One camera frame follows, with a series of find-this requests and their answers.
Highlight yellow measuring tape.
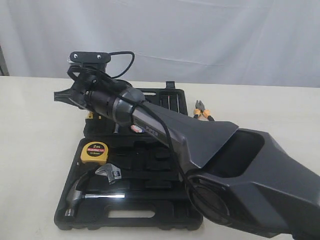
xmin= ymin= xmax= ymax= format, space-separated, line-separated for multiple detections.
xmin=77 ymin=141 xmax=109 ymax=166

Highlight yellow utility knife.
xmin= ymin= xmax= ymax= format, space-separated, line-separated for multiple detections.
xmin=86 ymin=111 xmax=102 ymax=120

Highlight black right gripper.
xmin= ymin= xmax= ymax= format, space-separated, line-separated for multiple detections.
xmin=52 ymin=66 xmax=111 ymax=111

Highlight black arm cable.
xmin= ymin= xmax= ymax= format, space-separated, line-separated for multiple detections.
xmin=66 ymin=51 xmax=231 ymax=221

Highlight steel claw hammer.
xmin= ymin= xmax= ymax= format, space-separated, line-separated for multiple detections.
xmin=64 ymin=171 xmax=191 ymax=218

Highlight clear handle tester screwdriver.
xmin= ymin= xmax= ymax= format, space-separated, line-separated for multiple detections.
xmin=113 ymin=123 xmax=120 ymax=134

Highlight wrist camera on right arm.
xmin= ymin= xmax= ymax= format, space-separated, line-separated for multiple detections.
xmin=67 ymin=51 xmax=111 ymax=68

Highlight orange black combination pliers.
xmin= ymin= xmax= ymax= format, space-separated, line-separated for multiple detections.
xmin=193 ymin=100 xmax=215 ymax=122

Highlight chrome adjustable wrench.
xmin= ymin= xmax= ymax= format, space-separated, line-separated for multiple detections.
xmin=94 ymin=163 xmax=185 ymax=185

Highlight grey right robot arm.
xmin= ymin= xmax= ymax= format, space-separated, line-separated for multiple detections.
xmin=54 ymin=65 xmax=320 ymax=240

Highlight black plastic tool case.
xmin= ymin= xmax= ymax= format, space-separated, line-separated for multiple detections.
xmin=53 ymin=80 xmax=204 ymax=230

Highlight black electrical tape roll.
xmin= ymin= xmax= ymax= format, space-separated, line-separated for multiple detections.
xmin=130 ymin=124 xmax=145 ymax=134

